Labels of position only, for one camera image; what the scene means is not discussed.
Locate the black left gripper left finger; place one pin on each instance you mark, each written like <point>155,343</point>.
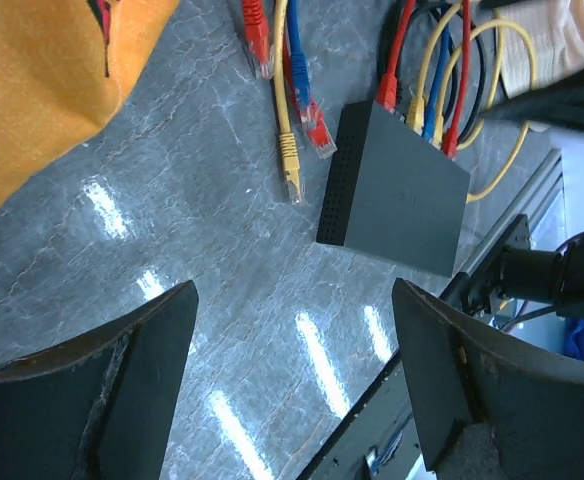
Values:
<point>101,404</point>

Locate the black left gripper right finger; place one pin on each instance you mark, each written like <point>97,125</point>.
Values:
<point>487,405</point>

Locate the black network switch box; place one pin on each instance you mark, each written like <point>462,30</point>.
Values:
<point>392,195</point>

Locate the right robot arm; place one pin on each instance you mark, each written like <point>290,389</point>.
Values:
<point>553,278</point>

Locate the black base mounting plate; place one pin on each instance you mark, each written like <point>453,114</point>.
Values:
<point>377,439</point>

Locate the orange Mickey Mouse pillow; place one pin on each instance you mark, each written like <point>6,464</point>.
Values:
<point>66,69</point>

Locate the beige bucket hat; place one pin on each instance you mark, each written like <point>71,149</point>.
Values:
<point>556,29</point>

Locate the aluminium rail frame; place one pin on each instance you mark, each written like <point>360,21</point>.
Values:
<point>540,198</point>

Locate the yellow ethernet cable short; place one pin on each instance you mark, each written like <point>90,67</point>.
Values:
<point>451,85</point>

